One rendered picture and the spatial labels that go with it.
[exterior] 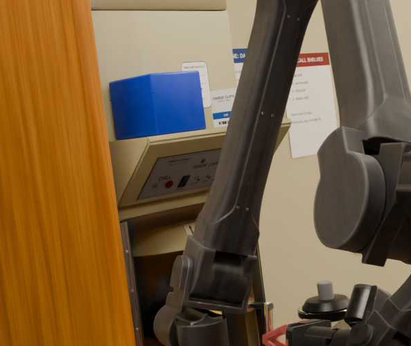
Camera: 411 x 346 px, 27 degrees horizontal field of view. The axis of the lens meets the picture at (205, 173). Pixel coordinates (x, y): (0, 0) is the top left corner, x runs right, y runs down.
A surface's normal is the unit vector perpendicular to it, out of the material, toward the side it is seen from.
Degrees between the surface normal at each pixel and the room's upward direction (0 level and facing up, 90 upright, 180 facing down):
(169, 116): 90
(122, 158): 90
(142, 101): 90
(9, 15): 90
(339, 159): 71
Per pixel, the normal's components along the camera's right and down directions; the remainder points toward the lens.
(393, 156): -0.92, -0.18
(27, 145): -0.71, 0.13
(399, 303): -0.64, -0.66
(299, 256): 0.69, -0.05
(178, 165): 0.58, 0.66
